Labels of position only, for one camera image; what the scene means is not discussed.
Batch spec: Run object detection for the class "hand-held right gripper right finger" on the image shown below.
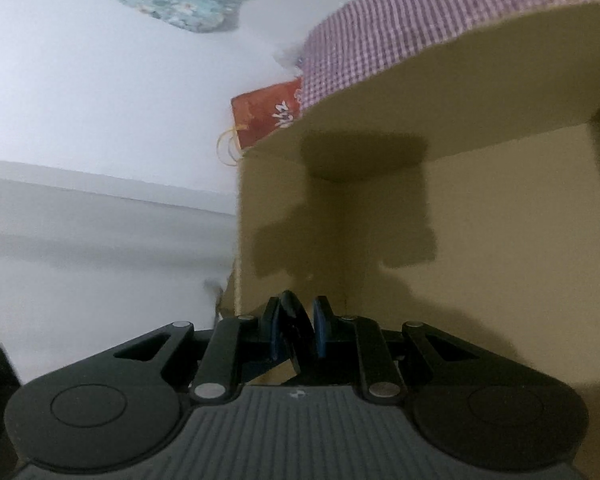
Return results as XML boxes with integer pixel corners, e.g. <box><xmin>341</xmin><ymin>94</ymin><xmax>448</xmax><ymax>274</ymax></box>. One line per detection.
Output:
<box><xmin>311</xmin><ymin>295</ymin><xmax>483</xmax><ymax>405</ymax></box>

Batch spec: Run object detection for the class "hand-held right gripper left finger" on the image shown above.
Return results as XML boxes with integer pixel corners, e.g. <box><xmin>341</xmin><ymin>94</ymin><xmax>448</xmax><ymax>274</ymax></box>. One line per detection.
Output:
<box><xmin>112</xmin><ymin>296</ymin><xmax>286</xmax><ymax>403</ymax></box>

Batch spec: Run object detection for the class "brown cardboard box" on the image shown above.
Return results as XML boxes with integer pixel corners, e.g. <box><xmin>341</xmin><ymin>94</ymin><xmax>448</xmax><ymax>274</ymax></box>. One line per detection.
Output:
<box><xmin>220</xmin><ymin>0</ymin><xmax>600</xmax><ymax>480</ymax></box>

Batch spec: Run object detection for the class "pink checked blanket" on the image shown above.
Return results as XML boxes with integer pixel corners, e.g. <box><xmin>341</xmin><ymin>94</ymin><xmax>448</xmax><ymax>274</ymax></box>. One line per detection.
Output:
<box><xmin>300</xmin><ymin>0</ymin><xmax>600</xmax><ymax>111</ymax></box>

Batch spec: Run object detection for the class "red bag with yellow cord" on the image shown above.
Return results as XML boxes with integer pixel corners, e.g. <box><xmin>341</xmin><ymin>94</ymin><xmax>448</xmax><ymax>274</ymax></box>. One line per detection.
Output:
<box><xmin>216</xmin><ymin>77</ymin><xmax>306</xmax><ymax>167</ymax></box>

